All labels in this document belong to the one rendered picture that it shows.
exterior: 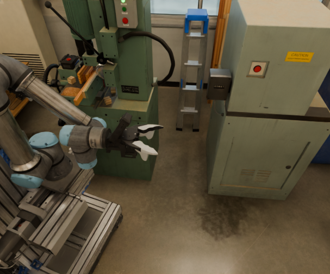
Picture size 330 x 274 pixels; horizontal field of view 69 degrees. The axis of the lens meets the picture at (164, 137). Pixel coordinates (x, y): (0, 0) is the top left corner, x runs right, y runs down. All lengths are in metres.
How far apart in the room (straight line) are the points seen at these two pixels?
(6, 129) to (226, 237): 1.62
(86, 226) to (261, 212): 1.36
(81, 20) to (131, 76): 0.43
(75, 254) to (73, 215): 0.53
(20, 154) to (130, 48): 0.86
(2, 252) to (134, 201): 1.11
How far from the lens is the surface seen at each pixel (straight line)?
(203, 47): 2.26
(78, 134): 0.86
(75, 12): 1.60
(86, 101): 1.66
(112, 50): 1.48
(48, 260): 1.81
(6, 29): 3.28
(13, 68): 0.97
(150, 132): 0.88
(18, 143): 1.03
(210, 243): 1.98
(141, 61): 1.55
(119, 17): 1.41
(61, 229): 1.28
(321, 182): 2.61
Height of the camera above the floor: 1.82
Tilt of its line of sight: 45 degrees down
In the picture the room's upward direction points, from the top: straight up
